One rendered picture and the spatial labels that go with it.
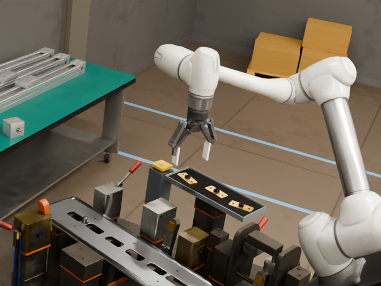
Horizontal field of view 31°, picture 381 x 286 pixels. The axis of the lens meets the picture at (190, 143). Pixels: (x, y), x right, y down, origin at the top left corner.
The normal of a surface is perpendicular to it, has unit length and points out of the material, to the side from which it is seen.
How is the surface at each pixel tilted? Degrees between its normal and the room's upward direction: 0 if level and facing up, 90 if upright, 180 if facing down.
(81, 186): 0
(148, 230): 90
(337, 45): 90
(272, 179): 0
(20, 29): 90
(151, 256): 0
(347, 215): 78
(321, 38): 90
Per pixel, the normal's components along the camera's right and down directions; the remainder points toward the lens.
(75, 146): 0.15, -0.91
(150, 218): -0.65, 0.22
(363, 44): -0.36, 0.32
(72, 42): 0.92, 0.27
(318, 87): -0.67, 0.00
